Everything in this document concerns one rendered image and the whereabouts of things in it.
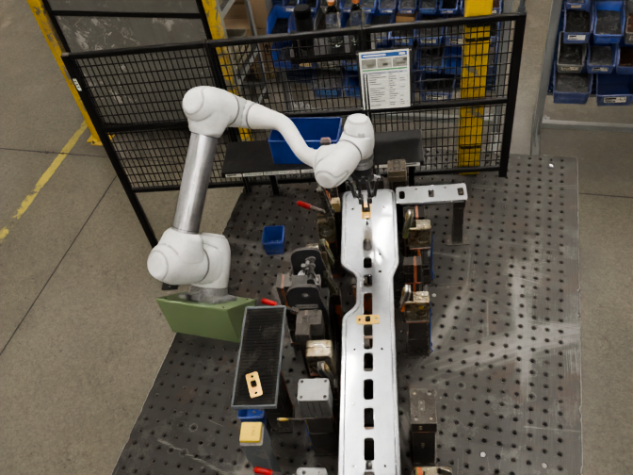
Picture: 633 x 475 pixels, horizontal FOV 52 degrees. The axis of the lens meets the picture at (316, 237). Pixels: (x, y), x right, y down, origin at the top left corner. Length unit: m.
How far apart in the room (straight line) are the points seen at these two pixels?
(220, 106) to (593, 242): 2.37
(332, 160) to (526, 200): 1.25
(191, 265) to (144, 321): 1.39
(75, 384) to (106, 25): 2.22
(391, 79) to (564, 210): 0.99
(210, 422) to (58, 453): 1.22
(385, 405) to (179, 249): 0.95
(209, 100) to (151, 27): 1.97
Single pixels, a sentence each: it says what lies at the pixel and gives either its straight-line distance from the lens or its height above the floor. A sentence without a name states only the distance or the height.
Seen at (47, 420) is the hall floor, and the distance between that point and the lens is 3.72.
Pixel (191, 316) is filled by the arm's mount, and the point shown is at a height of 0.85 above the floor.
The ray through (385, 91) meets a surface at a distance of 2.85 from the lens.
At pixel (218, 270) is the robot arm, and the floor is 0.96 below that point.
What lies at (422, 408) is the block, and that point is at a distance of 2.09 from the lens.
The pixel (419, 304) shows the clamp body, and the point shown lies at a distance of 2.29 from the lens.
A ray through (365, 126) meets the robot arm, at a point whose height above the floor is 1.52.
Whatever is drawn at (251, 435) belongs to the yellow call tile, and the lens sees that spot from 1.96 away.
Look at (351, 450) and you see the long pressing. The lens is 2.07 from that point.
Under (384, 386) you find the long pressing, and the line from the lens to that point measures 2.16.
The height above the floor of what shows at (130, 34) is 0.91.
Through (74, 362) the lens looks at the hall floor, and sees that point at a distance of 3.84.
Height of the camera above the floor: 2.89
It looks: 47 degrees down
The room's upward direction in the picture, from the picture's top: 11 degrees counter-clockwise
